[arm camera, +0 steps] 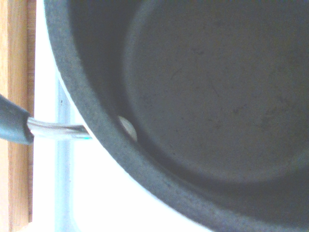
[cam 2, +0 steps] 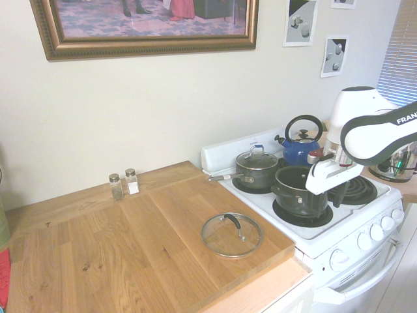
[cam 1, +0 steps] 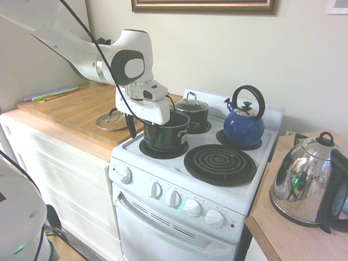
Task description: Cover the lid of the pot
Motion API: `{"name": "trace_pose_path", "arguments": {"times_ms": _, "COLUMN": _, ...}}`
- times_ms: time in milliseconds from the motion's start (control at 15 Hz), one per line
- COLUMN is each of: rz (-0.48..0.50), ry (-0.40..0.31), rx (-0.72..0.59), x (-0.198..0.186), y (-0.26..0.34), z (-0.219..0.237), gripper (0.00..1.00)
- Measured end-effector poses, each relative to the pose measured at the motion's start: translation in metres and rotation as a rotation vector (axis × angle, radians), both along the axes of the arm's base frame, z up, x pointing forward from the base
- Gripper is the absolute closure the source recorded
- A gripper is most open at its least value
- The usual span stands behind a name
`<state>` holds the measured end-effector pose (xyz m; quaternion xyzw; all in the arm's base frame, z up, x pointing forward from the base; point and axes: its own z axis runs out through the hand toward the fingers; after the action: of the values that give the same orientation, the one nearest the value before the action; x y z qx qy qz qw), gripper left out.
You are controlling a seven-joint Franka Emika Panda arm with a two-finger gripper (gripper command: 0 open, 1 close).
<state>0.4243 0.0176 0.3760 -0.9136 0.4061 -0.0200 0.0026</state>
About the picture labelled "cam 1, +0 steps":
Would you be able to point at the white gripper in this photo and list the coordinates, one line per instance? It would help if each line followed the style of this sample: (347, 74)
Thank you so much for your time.
(152, 111)

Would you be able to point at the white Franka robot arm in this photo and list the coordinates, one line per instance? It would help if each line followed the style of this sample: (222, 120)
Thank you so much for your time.
(81, 54)

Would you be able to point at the black pot with red label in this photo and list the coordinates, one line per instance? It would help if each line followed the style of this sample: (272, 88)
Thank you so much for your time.
(168, 138)

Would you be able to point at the black stove burner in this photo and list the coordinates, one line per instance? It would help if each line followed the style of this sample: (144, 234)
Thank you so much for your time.
(163, 154)
(221, 140)
(205, 130)

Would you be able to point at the white oven knob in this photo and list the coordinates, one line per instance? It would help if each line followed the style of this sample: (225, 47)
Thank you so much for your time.
(125, 175)

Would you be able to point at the wooden butcher block board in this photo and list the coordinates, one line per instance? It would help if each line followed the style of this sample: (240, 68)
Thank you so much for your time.
(76, 108)

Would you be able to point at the white burner knob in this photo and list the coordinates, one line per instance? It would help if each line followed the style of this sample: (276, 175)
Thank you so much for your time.
(156, 189)
(191, 208)
(172, 199)
(214, 217)

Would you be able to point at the orange knife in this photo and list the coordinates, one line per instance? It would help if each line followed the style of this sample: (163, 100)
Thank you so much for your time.
(68, 93)

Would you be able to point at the white kitchen cabinet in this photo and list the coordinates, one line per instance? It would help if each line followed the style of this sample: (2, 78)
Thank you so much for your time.
(68, 176)

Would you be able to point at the green knife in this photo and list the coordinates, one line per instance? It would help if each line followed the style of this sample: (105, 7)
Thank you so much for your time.
(54, 95)

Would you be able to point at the black kitchen spoon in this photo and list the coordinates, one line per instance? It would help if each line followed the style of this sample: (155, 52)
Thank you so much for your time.
(100, 41)
(108, 42)

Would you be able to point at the colourful flat utensils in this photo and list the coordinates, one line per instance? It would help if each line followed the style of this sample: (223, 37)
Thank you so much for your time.
(49, 93)

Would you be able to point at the large black coil burner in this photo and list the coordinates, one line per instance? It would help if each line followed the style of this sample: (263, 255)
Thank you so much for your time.
(220, 166)

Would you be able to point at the white electric stove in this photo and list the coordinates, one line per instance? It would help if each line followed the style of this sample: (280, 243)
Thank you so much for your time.
(163, 231)

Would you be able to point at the blue whistling kettle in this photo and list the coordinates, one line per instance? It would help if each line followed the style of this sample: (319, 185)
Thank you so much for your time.
(243, 127)

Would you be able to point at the gold framed painting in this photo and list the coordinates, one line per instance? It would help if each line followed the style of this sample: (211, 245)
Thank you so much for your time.
(204, 8)

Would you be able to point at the steel electric kettle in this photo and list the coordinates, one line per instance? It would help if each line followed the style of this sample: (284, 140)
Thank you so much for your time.
(299, 179)

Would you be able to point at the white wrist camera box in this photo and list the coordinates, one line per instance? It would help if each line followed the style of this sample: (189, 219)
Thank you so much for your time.
(155, 91)

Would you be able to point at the white wall poster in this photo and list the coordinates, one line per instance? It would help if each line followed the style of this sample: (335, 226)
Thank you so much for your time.
(337, 6)

